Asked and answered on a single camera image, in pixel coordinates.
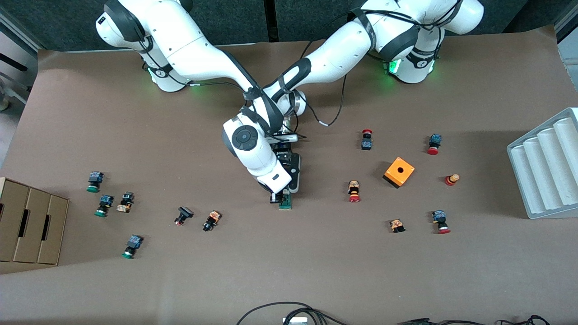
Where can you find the black square push button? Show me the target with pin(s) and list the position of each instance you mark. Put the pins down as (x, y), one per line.
(185, 212)

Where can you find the red emergency stop orange block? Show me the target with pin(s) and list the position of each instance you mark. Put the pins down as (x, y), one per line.
(353, 186)

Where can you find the green load switch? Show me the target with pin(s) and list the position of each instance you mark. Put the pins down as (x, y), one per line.
(285, 205)

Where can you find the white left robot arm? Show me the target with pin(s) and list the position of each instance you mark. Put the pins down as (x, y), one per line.
(343, 49)

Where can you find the white plug connector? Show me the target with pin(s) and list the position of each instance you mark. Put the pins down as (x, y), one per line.
(294, 321)

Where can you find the red mushroom button blue block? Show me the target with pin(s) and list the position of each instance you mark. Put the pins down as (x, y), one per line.
(439, 216)
(435, 139)
(366, 144)

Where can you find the grey framed cart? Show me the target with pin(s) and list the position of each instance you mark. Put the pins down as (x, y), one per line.
(11, 67)

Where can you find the orange contact block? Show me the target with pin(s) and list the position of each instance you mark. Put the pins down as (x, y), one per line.
(397, 225)

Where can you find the grey ribbed plastic tray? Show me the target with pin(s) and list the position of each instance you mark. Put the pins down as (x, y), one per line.
(542, 180)

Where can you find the brown cardboard box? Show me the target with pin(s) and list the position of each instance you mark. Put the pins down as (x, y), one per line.
(31, 230)

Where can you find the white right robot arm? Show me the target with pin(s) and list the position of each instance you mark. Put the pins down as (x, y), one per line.
(194, 58)

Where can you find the grey cabinet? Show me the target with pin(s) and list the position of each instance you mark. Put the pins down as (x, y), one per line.
(570, 58)

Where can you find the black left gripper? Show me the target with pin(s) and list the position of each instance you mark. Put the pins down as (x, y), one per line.
(283, 157)

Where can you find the green push button blue block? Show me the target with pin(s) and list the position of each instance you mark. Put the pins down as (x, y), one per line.
(106, 200)
(95, 177)
(134, 241)

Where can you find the black button orange block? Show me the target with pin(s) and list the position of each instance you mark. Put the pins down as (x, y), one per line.
(213, 218)
(125, 203)

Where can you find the orange button enclosure box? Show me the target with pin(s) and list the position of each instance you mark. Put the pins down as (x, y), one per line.
(392, 174)

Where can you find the red orange emergency stop head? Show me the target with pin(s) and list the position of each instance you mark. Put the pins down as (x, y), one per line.
(450, 180)

